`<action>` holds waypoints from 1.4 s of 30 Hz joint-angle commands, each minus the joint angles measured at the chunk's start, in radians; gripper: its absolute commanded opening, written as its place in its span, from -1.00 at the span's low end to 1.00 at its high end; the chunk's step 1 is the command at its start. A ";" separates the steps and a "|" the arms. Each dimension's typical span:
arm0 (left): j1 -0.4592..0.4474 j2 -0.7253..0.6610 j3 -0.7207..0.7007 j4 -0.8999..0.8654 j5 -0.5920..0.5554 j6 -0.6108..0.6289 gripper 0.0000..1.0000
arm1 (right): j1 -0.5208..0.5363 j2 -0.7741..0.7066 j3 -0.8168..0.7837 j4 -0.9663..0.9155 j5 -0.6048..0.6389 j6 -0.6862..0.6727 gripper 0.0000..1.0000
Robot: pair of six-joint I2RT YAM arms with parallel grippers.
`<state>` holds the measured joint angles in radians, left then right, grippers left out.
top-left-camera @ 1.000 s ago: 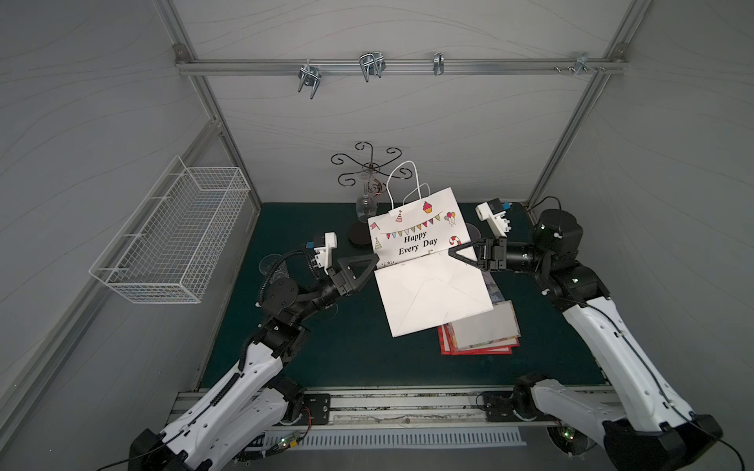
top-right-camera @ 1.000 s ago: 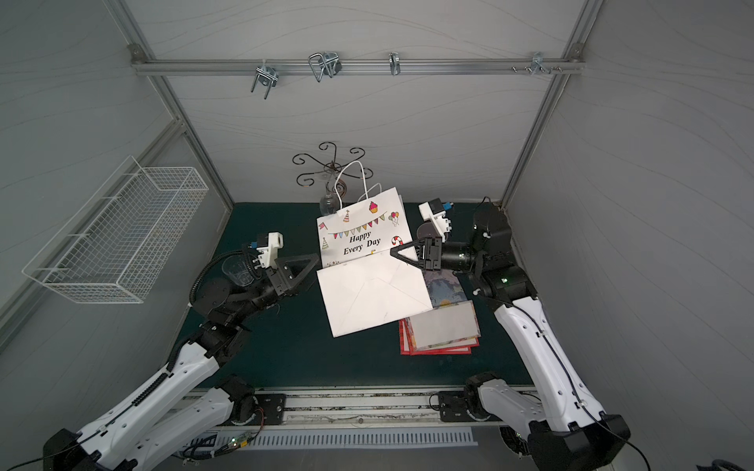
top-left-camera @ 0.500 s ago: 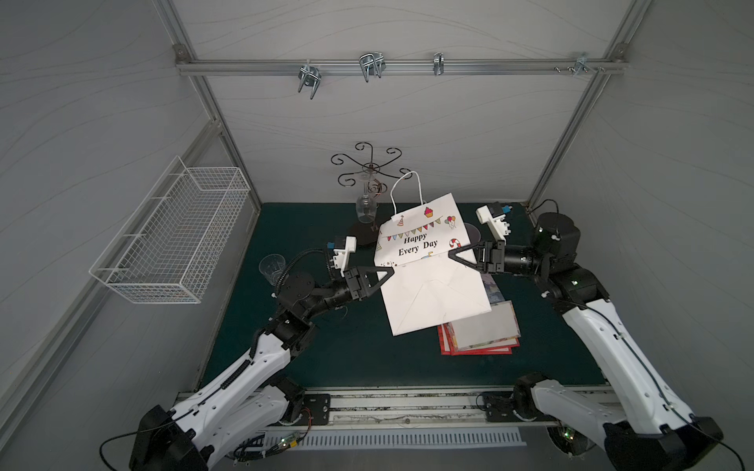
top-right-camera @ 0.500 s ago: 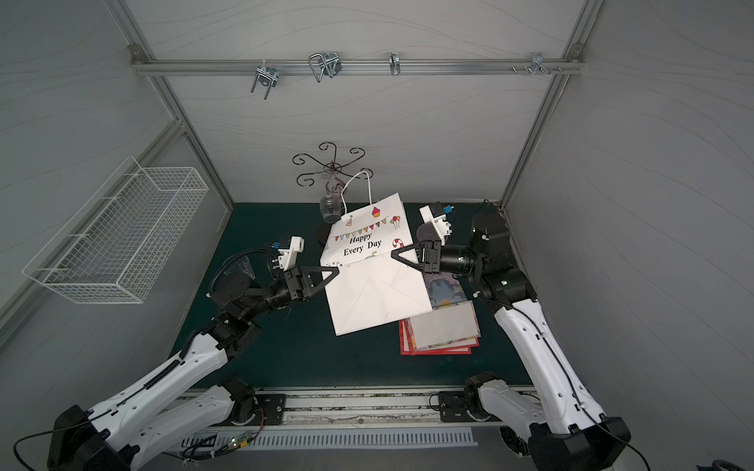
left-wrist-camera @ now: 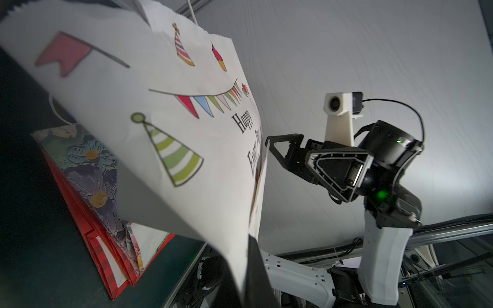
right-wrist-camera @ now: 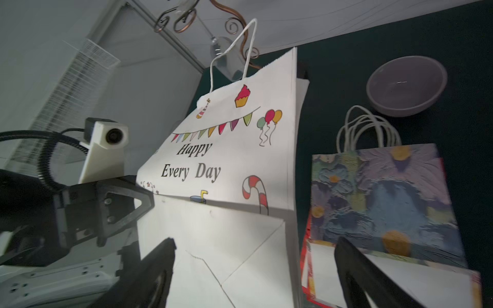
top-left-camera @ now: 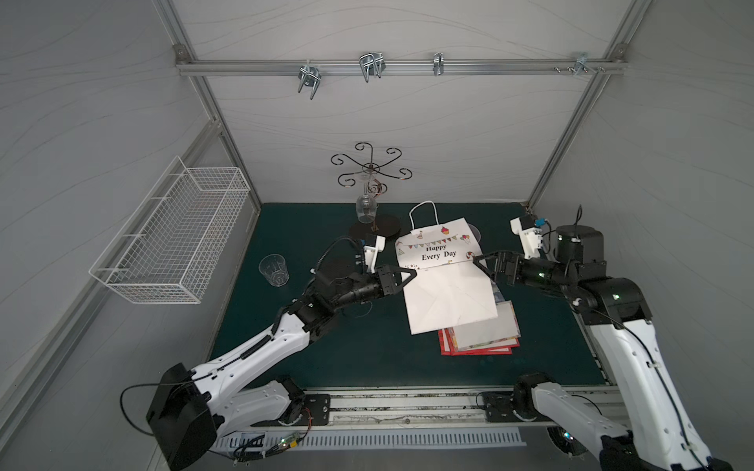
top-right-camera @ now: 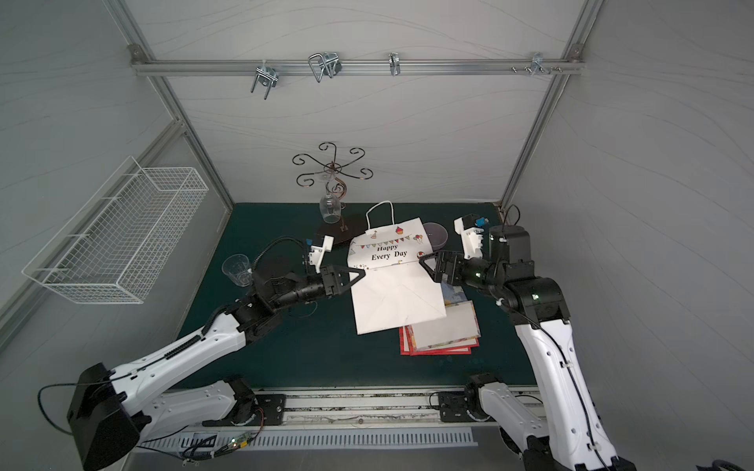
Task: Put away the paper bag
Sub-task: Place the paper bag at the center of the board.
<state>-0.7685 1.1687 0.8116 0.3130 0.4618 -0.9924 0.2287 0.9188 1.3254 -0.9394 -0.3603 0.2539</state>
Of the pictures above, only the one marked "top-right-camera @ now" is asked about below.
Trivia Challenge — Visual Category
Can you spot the aluminium top rail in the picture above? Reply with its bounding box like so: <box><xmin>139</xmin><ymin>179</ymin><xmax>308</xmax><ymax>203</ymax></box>
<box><xmin>132</xmin><ymin>56</ymin><xmax>586</xmax><ymax>78</ymax></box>

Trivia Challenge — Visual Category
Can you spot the slotted cable duct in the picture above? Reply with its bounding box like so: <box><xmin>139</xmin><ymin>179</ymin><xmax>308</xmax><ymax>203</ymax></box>
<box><xmin>144</xmin><ymin>427</ymin><xmax>478</xmax><ymax>455</ymax></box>

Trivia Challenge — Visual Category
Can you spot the red RICH paper bag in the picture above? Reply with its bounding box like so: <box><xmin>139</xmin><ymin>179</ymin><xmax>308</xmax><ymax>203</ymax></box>
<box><xmin>399</xmin><ymin>327</ymin><xmax>479</xmax><ymax>356</ymax></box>

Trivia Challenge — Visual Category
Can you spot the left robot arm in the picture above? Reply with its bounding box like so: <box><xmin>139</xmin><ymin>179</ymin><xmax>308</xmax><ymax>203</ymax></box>
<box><xmin>67</xmin><ymin>237</ymin><xmax>366</xmax><ymax>470</ymax></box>

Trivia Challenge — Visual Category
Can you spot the white printed paper bag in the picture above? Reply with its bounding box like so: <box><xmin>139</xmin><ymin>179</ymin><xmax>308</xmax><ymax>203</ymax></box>
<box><xmin>347</xmin><ymin>200</ymin><xmax>446</xmax><ymax>335</ymax></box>

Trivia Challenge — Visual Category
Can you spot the black metal cup tree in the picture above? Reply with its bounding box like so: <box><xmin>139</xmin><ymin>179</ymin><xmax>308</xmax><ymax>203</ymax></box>
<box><xmin>291</xmin><ymin>141</ymin><xmax>374</xmax><ymax>245</ymax></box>

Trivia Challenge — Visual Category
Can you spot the white wire wall basket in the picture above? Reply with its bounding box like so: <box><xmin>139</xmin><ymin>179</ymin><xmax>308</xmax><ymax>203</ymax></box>
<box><xmin>22</xmin><ymin>157</ymin><xmax>208</xmax><ymax>305</ymax></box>

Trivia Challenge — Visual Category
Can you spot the pink ceramic bowl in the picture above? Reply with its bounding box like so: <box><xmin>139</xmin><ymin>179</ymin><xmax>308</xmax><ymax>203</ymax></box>
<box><xmin>423</xmin><ymin>222</ymin><xmax>449</xmax><ymax>251</ymax></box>

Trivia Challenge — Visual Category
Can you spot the clear wine glass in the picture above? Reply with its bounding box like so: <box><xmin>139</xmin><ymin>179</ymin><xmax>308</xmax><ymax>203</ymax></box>
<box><xmin>319</xmin><ymin>177</ymin><xmax>343</xmax><ymax>224</ymax></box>

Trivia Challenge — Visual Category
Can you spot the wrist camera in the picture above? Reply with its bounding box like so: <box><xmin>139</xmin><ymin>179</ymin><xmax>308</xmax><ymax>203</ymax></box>
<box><xmin>454</xmin><ymin>214</ymin><xmax>488</xmax><ymax>259</ymax></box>
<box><xmin>304</xmin><ymin>235</ymin><xmax>334</xmax><ymax>274</ymax></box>

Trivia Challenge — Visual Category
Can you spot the floral print paper bag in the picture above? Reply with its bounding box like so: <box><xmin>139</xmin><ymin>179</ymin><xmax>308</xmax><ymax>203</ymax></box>
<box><xmin>406</xmin><ymin>283</ymin><xmax>481</xmax><ymax>351</ymax></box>

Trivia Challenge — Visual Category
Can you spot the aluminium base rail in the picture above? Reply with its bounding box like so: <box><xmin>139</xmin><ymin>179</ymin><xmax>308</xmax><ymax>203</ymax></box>
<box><xmin>134</xmin><ymin>385</ymin><xmax>602</xmax><ymax>434</ymax></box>

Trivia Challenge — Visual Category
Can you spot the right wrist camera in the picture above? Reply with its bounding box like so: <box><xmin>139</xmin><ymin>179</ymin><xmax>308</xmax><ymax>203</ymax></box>
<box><xmin>454</xmin><ymin>214</ymin><xmax>488</xmax><ymax>259</ymax></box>

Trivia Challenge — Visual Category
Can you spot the clear glass tumbler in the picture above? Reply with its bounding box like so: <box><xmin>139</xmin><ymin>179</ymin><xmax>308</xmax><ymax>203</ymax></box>
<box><xmin>221</xmin><ymin>253</ymin><xmax>253</xmax><ymax>288</ymax></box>

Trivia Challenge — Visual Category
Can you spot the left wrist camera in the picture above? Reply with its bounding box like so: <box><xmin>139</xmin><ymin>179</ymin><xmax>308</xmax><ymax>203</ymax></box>
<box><xmin>304</xmin><ymin>235</ymin><xmax>334</xmax><ymax>274</ymax></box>

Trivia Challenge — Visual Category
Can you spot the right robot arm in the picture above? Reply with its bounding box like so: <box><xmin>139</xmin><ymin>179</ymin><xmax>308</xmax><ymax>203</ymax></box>
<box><xmin>419</xmin><ymin>225</ymin><xmax>635</xmax><ymax>470</ymax></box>

